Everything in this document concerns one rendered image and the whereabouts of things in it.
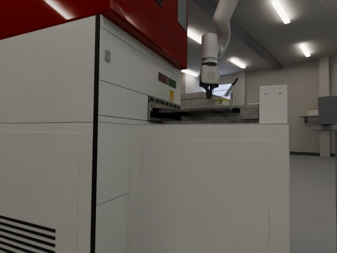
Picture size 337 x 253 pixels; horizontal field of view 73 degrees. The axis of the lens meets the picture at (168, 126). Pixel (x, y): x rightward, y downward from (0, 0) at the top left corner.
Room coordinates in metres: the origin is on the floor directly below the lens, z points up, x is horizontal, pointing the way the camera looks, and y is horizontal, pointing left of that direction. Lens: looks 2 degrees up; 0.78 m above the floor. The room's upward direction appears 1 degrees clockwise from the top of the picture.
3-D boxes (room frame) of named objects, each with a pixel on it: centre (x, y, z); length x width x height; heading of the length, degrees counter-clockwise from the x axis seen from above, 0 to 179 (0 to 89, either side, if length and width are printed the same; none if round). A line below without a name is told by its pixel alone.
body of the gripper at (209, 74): (1.21, -0.21, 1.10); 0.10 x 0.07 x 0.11; 102
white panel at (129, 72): (1.21, 0.10, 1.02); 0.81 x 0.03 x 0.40; 156
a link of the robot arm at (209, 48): (1.21, -0.22, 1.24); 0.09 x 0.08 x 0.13; 139
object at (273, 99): (1.08, -0.49, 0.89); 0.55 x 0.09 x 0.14; 156
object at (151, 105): (1.36, 0.01, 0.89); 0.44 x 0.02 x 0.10; 156
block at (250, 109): (1.05, -0.37, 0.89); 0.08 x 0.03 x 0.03; 66
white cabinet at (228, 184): (1.32, -0.32, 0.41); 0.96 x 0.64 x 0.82; 156
